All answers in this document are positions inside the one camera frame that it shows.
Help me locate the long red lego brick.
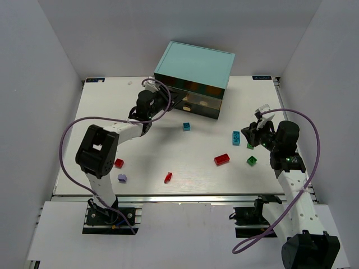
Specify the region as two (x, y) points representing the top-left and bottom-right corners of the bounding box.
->
(214, 154), (230, 166)

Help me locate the small red slope lego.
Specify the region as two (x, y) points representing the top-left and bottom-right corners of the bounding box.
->
(164, 172), (173, 184)

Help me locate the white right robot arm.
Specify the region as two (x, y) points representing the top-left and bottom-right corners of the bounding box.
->
(241, 120), (340, 268)

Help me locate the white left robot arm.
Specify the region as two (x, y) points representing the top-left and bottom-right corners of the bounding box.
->
(75, 89), (185, 209)

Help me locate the long teal lego brick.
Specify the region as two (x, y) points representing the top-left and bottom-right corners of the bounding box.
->
(232, 131), (241, 146)

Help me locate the green lego cube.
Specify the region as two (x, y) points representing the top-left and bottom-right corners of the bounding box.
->
(246, 156), (257, 166)

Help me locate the small teal lego cube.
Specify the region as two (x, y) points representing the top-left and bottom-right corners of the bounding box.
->
(183, 123), (191, 131)

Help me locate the teal drawer cabinet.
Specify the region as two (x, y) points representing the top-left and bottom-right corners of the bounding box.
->
(154, 41), (235, 119)

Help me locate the right blue corner label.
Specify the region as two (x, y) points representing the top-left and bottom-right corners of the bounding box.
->
(252, 76), (272, 81)

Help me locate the blue corner label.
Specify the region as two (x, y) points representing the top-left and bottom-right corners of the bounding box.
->
(252, 76), (272, 81)
(85, 78), (105, 83)

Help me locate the left blue corner label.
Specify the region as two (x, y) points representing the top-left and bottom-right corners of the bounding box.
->
(85, 78), (105, 83)

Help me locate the small red lego cube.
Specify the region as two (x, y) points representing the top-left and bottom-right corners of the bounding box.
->
(114, 159), (124, 169)

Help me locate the lilac lego brick front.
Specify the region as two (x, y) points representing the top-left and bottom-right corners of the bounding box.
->
(117, 174), (127, 183)

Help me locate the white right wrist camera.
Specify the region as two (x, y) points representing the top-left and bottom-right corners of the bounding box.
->
(255, 104), (274, 130)

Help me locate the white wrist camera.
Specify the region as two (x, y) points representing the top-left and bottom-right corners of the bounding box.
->
(144, 81), (157, 92)
(255, 104), (274, 130)

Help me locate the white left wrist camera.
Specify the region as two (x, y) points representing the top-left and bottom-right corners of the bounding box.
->
(144, 81), (157, 92)

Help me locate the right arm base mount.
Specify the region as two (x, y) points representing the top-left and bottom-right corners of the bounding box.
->
(228, 195), (282, 238)

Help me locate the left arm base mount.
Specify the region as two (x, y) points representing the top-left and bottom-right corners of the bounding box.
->
(82, 206), (142, 235)

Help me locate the aluminium table front rail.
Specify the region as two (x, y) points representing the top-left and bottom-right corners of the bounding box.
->
(52, 193), (319, 204)

